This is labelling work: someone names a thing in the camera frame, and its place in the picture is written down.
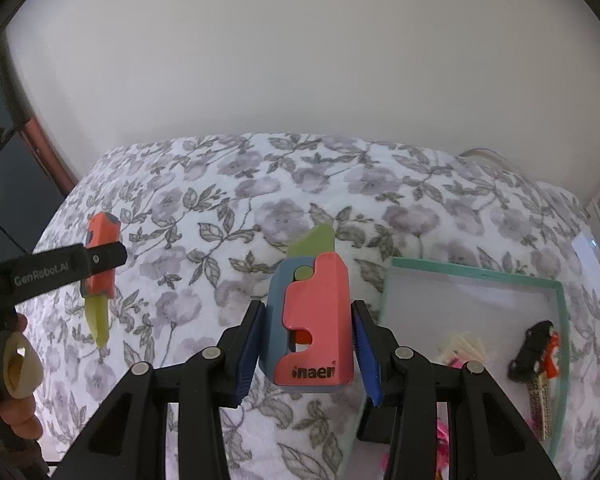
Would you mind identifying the reddish wooden board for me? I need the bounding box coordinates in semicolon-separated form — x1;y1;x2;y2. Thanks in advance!
22;110;81;193

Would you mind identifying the white cable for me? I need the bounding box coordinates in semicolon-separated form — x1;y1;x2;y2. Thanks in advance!
457;147;511;166

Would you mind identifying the person's left hand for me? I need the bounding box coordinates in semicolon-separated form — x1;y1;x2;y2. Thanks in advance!
0;382;43;441

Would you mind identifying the cream hair claw clip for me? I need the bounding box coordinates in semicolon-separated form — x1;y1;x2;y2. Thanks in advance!
434;331;487;367

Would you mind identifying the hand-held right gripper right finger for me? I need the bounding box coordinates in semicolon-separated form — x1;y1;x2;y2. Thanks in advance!
350;300;563;480

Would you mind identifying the gold black patterned lighter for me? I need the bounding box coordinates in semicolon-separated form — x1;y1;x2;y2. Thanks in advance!
526;374;554;442

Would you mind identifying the white flat device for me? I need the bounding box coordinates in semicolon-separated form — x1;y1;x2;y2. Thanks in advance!
571;230;600;297

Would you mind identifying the dark cabinet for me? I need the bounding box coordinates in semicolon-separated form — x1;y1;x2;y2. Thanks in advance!
0;50;66;281

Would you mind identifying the grey floral blanket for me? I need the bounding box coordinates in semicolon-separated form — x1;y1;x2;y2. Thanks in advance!
30;132;600;480

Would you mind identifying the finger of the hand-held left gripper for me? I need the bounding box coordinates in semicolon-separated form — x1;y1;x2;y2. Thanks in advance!
81;241;129;277

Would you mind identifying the black toy car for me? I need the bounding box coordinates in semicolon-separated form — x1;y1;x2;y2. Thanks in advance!
507;320;556;383

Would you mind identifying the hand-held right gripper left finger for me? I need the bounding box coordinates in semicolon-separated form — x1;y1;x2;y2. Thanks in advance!
50;300;266;480

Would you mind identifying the orange blue toy knife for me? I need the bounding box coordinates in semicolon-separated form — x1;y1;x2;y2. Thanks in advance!
259;223;356;394
80;212;122;348

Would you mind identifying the teal rimmed white tray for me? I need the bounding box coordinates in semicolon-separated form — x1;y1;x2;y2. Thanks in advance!
350;256;572;480

